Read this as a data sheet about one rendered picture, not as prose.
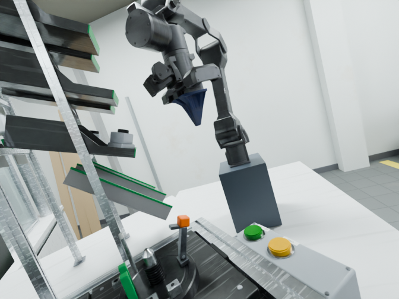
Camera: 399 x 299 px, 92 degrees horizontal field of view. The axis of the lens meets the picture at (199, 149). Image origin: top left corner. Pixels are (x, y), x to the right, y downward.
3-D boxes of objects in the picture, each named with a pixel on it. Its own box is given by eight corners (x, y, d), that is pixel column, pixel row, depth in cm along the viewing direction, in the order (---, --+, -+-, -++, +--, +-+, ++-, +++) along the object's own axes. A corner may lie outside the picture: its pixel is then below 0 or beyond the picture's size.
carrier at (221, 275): (193, 236, 51) (178, 192, 49) (262, 299, 29) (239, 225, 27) (94, 297, 40) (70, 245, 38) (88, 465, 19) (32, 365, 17)
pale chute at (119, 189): (160, 205, 68) (166, 193, 68) (165, 220, 56) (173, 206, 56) (78, 174, 60) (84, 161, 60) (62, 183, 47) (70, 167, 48)
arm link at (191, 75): (174, 69, 51) (152, 73, 48) (209, 29, 34) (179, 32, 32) (184, 99, 52) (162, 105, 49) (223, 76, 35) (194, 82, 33)
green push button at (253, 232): (255, 229, 45) (252, 222, 45) (268, 236, 41) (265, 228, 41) (241, 238, 43) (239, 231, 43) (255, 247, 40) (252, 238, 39)
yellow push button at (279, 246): (279, 242, 39) (277, 234, 39) (297, 251, 35) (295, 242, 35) (266, 254, 37) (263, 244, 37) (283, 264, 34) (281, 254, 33)
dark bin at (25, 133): (135, 154, 64) (138, 131, 64) (135, 158, 52) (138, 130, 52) (32, 145, 56) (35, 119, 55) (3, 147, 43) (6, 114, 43)
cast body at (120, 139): (121, 152, 59) (123, 130, 59) (133, 154, 58) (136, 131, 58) (101, 153, 51) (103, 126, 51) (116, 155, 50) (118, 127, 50)
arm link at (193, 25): (205, 63, 65) (196, 31, 64) (228, 53, 61) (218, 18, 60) (150, 53, 41) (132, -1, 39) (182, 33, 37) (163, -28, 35)
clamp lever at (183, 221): (184, 253, 38) (186, 213, 38) (189, 258, 36) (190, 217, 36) (167, 257, 36) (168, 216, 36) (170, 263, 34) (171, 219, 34)
